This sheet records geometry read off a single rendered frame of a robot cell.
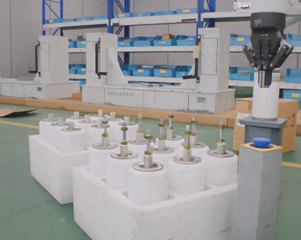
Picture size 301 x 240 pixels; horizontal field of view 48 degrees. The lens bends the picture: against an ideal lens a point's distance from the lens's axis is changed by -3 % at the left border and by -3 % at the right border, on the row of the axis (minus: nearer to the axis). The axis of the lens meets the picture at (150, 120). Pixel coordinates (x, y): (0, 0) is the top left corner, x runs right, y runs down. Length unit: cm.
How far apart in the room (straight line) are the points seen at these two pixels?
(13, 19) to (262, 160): 783
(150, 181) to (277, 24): 43
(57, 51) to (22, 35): 438
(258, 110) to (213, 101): 167
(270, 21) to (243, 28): 871
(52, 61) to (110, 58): 78
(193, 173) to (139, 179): 14
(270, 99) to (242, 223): 55
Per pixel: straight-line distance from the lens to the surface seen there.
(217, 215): 92
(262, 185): 79
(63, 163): 123
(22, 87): 434
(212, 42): 298
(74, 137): 126
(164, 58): 1029
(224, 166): 94
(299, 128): 271
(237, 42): 563
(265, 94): 127
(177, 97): 305
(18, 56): 837
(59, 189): 127
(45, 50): 411
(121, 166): 89
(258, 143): 80
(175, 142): 111
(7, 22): 825
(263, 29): 78
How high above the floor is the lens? 49
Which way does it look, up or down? 9 degrees down
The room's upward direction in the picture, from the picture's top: 1 degrees clockwise
